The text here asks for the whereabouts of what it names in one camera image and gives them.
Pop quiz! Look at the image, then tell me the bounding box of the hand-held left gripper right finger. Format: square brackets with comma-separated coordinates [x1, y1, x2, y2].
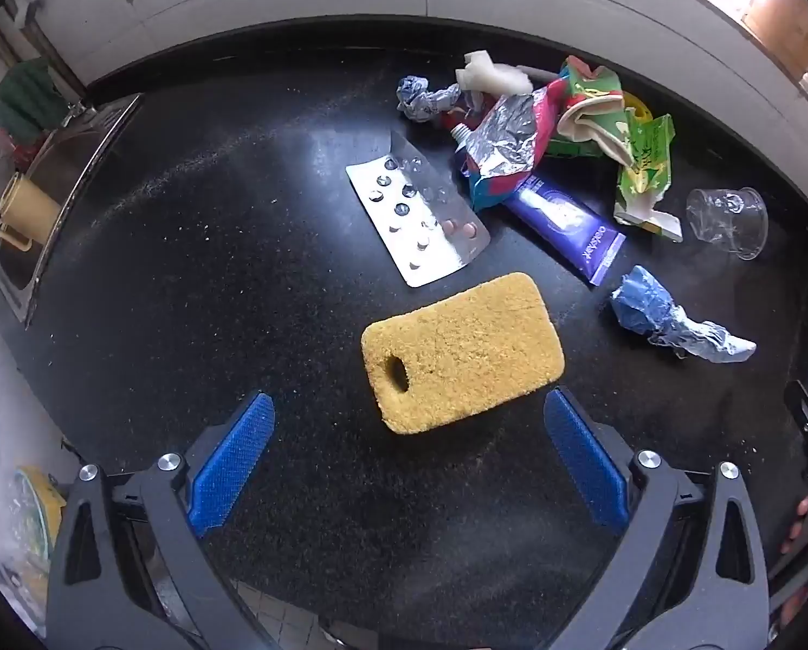
[544, 387, 771, 650]

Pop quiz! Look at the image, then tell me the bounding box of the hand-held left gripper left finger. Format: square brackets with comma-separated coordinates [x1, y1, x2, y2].
[46, 391, 276, 650]

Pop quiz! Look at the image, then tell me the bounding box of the yellow sponge with hole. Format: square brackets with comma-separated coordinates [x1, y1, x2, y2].
[361, 272, 567, 434]

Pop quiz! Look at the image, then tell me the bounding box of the clear plastic cup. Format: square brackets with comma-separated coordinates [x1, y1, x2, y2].
[686, 186, 769, 262]

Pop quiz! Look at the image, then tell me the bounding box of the purple squeeze tube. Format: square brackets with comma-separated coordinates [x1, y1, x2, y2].
[505, 176, 627, 287]

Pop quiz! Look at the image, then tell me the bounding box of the green paper carton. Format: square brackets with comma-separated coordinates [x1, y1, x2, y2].
[542, 56, 628, 160]
[612, 114, 684, 243]

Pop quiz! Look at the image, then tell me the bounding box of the silver pill blister pack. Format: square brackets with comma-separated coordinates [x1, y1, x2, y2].
[345, 132, 493, 289]

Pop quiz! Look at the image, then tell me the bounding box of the foil-lined snack wrapper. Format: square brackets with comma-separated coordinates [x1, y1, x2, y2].
[459, 77, 567, 214]

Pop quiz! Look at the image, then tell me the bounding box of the blue-grey paper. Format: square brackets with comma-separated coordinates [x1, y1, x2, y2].
[396, 74, 462, 124]

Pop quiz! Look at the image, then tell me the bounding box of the white foam piece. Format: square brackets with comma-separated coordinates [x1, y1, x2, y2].
[456, 49, 535, 96]

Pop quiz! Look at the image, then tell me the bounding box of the person's right hand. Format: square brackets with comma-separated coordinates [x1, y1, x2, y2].
[779, 494, 808, 555]

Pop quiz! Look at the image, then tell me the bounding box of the yellow mug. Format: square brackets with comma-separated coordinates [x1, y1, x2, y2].
[0, 172, 62, 251]

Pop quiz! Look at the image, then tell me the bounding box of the steel sink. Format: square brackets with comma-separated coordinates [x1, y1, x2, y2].
[0, 93, 144, 326]

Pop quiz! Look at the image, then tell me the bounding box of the small white tube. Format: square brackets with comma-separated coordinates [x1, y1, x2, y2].
[437, 108, 487, 142]

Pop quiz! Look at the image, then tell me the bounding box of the cardboard box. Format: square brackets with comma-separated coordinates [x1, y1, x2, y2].
[742, 0, 808, 75]

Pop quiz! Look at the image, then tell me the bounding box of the green cloth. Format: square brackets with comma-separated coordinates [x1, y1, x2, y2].
[0, 57, 56, 143]

